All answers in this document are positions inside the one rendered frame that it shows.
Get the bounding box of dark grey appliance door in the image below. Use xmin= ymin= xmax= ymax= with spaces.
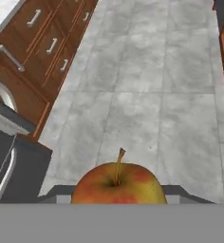
xmin=0 ymin=125 xmax=53 ymax=204

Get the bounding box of long silver bar handle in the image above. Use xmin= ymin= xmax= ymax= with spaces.
xmin=0 ymin=44 xmax=26 ymax=73

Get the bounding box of silver appliance door handle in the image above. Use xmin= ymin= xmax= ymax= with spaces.
xmin=0 ymin=146 xmax=18 ymax=204

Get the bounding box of brown wooden drawer front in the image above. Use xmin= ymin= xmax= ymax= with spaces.
xmin=65 ymin=0 xmax=99 ymax=48
xmin=42 ymin=47 xmax=78 ymax=99
xmin=0 ymin=0 xmax=59 ymax=54
xmin=23 ymin=21 xmax=68 ymax=79

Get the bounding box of red yellow apple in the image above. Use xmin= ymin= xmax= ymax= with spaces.
xmin=70 ymin=147 xmax=168 ymax=204

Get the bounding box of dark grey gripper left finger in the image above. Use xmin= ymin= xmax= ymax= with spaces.
xmin=37 ymin=184 xmax=77 ymax=204

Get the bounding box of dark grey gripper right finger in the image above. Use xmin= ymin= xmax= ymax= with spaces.
xmin=162 ymin=184 xmax=216 ymax=204

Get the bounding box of brown wooden cupboard door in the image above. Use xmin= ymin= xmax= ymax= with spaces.
xmin=0 ymin=41 xmax=52 ymax=139

